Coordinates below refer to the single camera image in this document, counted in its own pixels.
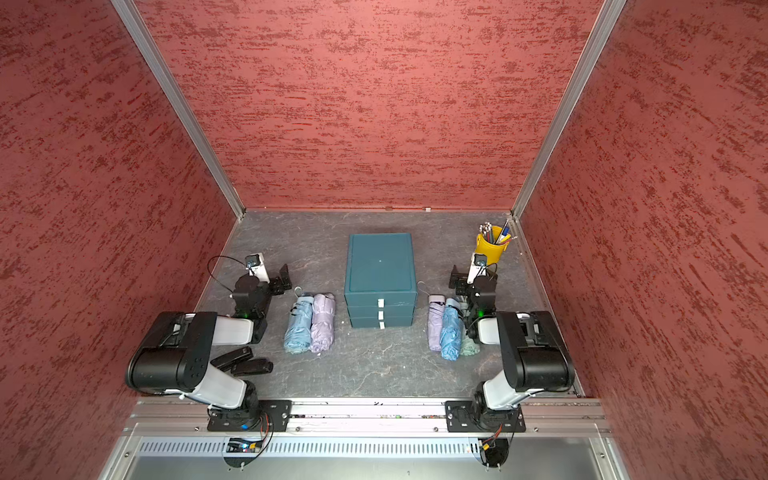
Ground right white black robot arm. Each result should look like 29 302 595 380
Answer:
448 269 575 431

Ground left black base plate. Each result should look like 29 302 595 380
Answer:
207 400 293 433

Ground right aluminium corner post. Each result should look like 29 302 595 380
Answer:
512 0 626 224

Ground pens in cup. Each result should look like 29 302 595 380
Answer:
478 219 515 246

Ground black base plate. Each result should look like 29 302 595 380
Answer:
207 400 293 433
445 400 526 434

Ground teal three-drawer cabinet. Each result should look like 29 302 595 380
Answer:
344 233 418 329

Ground aluminium corner post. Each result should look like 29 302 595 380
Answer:
512 0 626 224
111 0 246 221

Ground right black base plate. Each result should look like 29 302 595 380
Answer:
445 400 526 434

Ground light blue umbrella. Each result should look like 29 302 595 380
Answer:
283 296 314 354
440 298 464 361

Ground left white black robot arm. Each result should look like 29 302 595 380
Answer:
125 262 292 431

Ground yellow pen cup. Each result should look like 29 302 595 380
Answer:
474 234 512 265

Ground right sage green umbrella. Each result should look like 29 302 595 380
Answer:
459 301 480 357

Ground right lilac umbrella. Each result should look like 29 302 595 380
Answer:
427 295 446 352

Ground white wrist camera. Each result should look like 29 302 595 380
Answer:
467 253 487 284
244 253 270 283

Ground black block near left base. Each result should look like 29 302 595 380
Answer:
210 346 253 372

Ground left aluminium corner post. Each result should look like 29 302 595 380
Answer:
111 0 246 221

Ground left lilac umbrella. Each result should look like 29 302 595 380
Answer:
310 293 336 353

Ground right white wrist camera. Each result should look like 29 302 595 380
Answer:
467 253 487 284

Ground aluminium front rail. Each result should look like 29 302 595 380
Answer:
122 395 613 438

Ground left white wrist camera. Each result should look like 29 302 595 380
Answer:
244 253 270 283

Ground lilac umbrella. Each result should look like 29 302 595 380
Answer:
310 293 336 353
427 295 446 352

